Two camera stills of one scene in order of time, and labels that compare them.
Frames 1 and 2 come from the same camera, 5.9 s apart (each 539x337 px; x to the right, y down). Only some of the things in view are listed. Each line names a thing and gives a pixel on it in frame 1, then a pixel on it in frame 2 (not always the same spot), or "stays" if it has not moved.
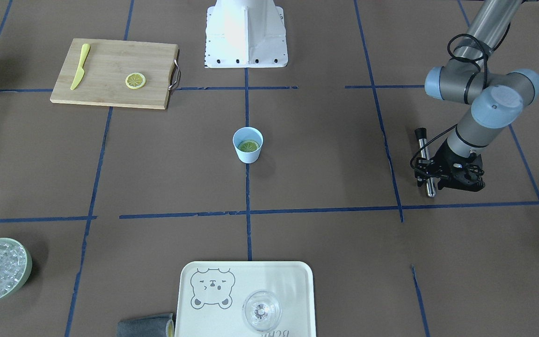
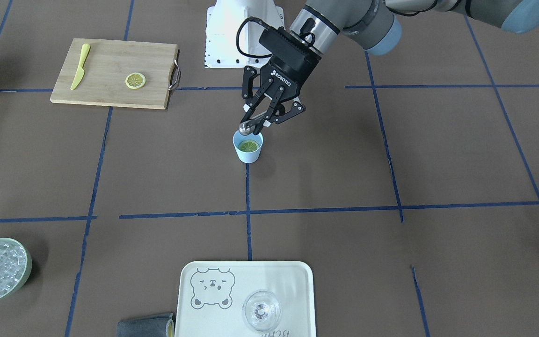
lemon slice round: (135, 81) stays
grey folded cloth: (159, 326) stays
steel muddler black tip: (420, 134) → (246, 128)
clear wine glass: (261, 311) stays
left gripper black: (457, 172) → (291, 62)
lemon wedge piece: (248, 145) stays
